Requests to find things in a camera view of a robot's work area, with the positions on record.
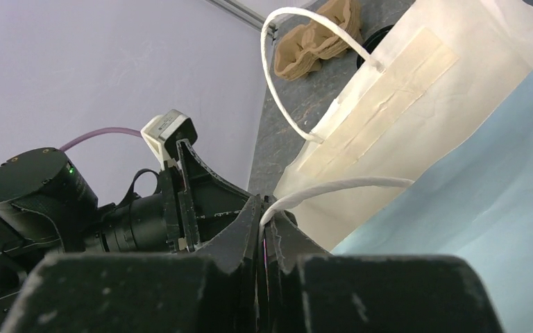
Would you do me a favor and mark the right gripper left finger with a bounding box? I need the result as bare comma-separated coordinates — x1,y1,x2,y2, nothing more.
1,196,262,332

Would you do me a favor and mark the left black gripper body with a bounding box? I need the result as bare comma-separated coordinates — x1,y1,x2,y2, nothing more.
159,163,201,253

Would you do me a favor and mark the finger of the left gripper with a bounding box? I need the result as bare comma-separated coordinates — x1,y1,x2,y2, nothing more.
176,139,251,239

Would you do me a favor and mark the stack of black lids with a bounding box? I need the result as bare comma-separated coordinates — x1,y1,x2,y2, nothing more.
362,24,394,53

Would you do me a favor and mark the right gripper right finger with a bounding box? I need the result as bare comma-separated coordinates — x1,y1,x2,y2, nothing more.
264,214,503,332

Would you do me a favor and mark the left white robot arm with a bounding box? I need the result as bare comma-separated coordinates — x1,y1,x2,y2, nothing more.
0,127,249,327

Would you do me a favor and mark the white and blue paper bag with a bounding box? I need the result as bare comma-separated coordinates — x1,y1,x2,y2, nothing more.
274,1,533,332

